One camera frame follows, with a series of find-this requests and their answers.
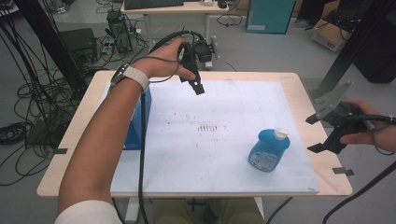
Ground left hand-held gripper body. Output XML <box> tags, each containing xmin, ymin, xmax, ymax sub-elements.
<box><xmin>177</xmin><ymin>35</ymin><xmax>219</xmax><ymax>76</ymax></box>

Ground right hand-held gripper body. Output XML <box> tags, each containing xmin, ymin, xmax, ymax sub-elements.
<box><xmin>312</xmin><ymin>81</ymin><xmax>369</xmax><ymax>138</ymax></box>

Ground blue bottle with white cap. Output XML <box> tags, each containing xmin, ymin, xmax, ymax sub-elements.
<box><xmin>247</xmin><ymin>126</ymin><xmax>291</xmax><ymax>173</ymax></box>

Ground blue cardboard box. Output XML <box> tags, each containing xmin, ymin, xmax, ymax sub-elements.
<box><xmin>122</xmin><ymin>86</ymin><xmax>153</xmax><ymax>151</ymax></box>

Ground person's left hand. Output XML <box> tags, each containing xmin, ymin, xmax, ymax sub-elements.
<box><xmin>132</xmin><ymin>37</ymin><xmax>197</xmax><ymax>81</ymax></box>

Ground person's right hand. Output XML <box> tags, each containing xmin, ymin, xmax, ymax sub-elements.
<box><xmin>339</xmin><ymin>99</ymin><xmax>396</xmax><ymax>153</ymax></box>

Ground grey grid floor mat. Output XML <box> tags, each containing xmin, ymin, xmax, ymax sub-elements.
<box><xmin>300</xmin><ymin>77</ymin><xmax>344</xmax><ymax>104</ymax></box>

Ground white desk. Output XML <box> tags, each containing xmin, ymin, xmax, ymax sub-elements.
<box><xmin>120</xmin><ymin>0</ymin><xmax>230</xmax><ymax>71</ymax></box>

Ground wristwatch with white band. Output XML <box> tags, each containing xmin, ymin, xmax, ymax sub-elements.
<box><xmin>109</xmin><ymin>63</ymin><xmax>151</xmax><ymax>94</ymax></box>

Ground large black case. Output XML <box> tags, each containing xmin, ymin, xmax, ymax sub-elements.
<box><xmin>353</xmin><ymin>15</ymin><xmax>396</xmax><ymax>84</ymax></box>

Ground black keyboard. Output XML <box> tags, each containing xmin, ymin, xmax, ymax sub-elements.
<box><xmin>123</xmin><ymin>0</ymin><xmax>185</xmax><ymax>11</ymax></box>

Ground white board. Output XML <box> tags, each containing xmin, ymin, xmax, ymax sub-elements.
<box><xmin>98</xmin><ymin>78</ymin><xmax>320</xmax><ymax>194</ymax></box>

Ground teal cabinet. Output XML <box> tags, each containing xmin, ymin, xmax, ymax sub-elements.
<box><xmin>246</xmin><ymin>0</ymin><xmax>297</xmax><ymax>35</ymax></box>

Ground black metal stand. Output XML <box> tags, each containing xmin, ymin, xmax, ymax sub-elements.
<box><xmin>311</xmin><ymin>0</ymin><xmax>396</xmax><ymax>99</ymax></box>
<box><xmin>13</xmin><ymin>0</ymin><xmax>90</xmax><ymax>99</ymax></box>

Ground cardboard box with red print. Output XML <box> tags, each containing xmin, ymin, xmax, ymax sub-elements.
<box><xmin>311</xmin><ymin>18</ymin><xmax>353</xmax><ymax>53</ymax></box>

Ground black computer tower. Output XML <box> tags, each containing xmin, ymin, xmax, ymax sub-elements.
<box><xmin>106</xmin><ymin>8</ymin><xmax>134</xmax><ymax>54</ymax></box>

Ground black equipment box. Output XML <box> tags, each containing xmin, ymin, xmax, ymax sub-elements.
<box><xmin>59</xmin><ymin>27</ymin><xmax>98</xmax><ymax>64</ymax></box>

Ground person's khaki pants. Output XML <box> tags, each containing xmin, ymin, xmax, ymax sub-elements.
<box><xmin>152</xmin><ymin>198</ymin><xmax>265</xmax><ymax>224</ymax></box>

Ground white table leg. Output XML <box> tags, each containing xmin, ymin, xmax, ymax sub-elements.
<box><xmin>124</xmin><ymin>197</ymin><xmax>142</xmax><ymax>224</ymax></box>

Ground dark floor plate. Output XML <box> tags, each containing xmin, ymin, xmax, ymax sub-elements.
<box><xmin>26</xmin><ymin>111</ymin><xmax>74</xmax><ymax>148</ymax></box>

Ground white sleeve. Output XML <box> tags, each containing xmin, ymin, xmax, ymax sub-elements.
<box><xmin>54</xmin><ymin>200</ymin><xmax>123</xmax><ymax>224</ymax></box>

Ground thin grey right wrist cord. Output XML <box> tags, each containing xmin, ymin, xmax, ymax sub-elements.
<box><xmin>371</xmin><ymin>122</ymin><xmax>396</xmax><ymax>157</ymax></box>

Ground thick black right gripper cable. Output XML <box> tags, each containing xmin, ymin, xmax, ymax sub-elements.
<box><xmin>321</xmin><ymin>113</ymin><xmax>396</xmax><ymax>224</ymax></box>

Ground thick black gripper cable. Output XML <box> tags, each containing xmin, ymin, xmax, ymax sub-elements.
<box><xmin>136</xmin><ymin>29</ymin><xmax>207</xmax><ymax>224</ymax></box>
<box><xmin>321</xmin><ymin>113</ymin><xmax>396</xmax><ymax>224</ymax></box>

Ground thick black left gripper cable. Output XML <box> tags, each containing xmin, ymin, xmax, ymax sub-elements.
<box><xmin>136</xmin><ymin>29</ymin><xmax>207</xmax><ymax>224</ymax></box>

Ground bundle of black floor cables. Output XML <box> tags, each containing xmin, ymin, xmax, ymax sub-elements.
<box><xmin>0</xmin><ymin>17</ymin><xmax>82</xmax><ymax>188</ymax></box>

